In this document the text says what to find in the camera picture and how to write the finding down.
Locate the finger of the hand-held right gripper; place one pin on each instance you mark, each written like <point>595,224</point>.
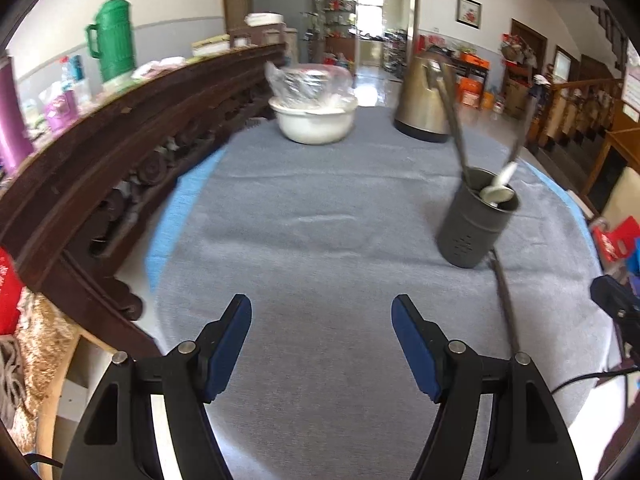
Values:
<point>612,297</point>

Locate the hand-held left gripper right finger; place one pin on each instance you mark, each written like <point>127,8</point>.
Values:
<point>415,345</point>

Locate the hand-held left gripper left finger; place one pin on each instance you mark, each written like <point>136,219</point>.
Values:
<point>227,350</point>

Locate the dark grey perforated utensil holder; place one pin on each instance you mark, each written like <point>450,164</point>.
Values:
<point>467,230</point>

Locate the white plastic spoon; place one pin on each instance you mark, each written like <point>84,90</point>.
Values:
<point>496,194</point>
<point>505,174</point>

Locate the blue tablecloth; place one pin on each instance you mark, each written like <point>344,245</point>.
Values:
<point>170,230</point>

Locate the grey tablecloth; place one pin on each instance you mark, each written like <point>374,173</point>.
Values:
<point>325,240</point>

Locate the golden woven sack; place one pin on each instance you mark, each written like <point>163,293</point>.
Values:
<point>45,350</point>

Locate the wooden stair railing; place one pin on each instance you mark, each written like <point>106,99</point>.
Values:
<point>575,105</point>

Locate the red printed box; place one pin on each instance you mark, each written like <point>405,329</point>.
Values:
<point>9,290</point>

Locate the carved dark wooden sideboard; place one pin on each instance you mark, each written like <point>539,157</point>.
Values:
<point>100,160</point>

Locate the white plastic basin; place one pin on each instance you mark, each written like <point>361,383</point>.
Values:
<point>312,127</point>

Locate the bronze electric kettle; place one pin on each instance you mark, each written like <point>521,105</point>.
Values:
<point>420,105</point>

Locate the tall orange box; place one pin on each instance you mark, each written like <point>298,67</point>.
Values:
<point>470,91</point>

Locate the flat orange box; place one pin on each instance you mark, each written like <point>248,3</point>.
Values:
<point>475,61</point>

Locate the purple vacuum bottle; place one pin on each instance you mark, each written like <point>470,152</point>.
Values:
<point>12,120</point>

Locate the clear plastic bottle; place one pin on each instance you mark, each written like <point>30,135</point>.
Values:
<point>74,72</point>

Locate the framed flower picture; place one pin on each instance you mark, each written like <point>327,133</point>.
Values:
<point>469,11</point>

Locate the green thermos flask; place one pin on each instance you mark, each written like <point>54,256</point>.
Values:
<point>115,40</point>

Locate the shelf with bottles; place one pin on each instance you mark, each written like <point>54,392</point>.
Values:
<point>337,10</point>

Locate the grey refrigerator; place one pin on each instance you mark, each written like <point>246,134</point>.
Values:
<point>280,0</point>

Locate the wall calendar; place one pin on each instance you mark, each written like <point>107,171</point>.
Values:
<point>632,90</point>

